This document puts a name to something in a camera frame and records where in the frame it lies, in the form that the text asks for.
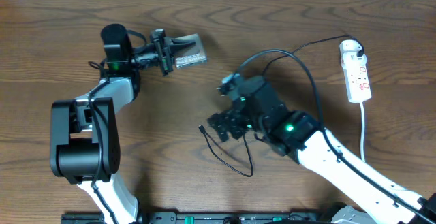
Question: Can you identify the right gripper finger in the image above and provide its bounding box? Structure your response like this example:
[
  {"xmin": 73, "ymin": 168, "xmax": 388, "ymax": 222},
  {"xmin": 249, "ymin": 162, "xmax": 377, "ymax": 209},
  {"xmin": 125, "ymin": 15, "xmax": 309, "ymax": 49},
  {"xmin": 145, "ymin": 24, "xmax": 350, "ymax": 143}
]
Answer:
[
  {"xmin": 207, "ymin": 113, "xmax": 234, "ymax": 142},
  {"xmin": 230, "ymin": 118, "xmax": 253, "ymax": 140}
]

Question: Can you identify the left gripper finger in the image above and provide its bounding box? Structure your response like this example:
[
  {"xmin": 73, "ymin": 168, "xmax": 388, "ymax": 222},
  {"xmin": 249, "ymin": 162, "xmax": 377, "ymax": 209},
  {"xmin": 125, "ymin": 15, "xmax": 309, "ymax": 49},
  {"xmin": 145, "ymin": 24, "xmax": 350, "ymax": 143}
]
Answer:
[
  {"xmin": 166, "ymin": 37, "xmax": 196, "ymax": 49},
  {"xmin": 171, "ymin": 46, "xmax": 196, "ymax": 61}
]

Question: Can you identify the Galaxy smartphone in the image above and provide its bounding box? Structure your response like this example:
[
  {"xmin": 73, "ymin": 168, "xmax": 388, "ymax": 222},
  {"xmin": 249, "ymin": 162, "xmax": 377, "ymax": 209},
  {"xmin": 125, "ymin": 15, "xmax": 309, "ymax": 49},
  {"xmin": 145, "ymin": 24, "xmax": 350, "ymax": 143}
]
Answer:
[{"xmin": 174, "ymin": 34, "xmax": 208, "ymax": 69}]

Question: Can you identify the black USB charging cable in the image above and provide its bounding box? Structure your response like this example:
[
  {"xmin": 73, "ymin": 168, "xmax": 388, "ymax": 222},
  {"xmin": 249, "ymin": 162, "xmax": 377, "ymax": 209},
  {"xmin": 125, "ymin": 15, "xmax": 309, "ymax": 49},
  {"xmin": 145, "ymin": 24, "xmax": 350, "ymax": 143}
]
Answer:
[{"xmin": 198, "ymin": 35, "xmax": 365, "ymax": 178}]

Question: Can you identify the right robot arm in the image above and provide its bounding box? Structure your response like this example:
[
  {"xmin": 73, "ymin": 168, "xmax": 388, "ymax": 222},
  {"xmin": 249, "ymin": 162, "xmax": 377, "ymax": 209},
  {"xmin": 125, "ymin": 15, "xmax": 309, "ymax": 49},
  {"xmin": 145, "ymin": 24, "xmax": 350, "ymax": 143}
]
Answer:
[{"xmin": 207, "ymin": 75, "xmax": 435, "ymax": 223}]

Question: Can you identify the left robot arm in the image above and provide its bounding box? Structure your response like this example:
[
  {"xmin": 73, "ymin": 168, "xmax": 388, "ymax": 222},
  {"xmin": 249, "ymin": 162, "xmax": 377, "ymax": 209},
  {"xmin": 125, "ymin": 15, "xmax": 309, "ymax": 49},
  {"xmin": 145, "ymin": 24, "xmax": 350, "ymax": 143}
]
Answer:
[{"xmin": 50, "ymin": 24, "xmax": 203, "ymax": 223}]

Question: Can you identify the white USB charger plug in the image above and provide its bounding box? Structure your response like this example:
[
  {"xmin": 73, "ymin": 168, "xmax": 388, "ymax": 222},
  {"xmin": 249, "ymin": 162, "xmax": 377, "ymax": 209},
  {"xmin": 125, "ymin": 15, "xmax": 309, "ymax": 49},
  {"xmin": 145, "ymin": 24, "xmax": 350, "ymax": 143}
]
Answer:
[{"xmin": 339, "ymin": 39, "xmax": 364, "ymax": 57}]

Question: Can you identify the white power strip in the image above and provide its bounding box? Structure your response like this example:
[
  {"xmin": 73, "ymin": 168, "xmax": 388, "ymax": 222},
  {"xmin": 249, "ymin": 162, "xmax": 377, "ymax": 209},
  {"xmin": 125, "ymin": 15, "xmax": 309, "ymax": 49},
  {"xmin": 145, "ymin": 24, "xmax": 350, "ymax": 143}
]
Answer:
[{"xmin": 341, "ymin": 52, "xmax": 372, "ymax": 103}]

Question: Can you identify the white power strip cord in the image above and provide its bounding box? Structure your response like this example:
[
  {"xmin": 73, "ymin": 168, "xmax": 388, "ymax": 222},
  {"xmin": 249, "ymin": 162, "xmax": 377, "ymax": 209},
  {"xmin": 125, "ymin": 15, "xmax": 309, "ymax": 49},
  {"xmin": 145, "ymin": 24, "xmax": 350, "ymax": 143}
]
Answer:
[{"xmin": 359, "ymin": 101, "xmax": 367, "ymax": 163}]

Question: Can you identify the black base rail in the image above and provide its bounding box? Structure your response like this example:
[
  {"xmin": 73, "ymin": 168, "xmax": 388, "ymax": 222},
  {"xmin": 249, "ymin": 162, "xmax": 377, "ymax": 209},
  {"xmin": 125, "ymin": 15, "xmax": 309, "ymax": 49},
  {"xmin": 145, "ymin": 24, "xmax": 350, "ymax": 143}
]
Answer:
[{"xmin": 61, "ymin": 211, "xmax": 328, "ymax": 224}]

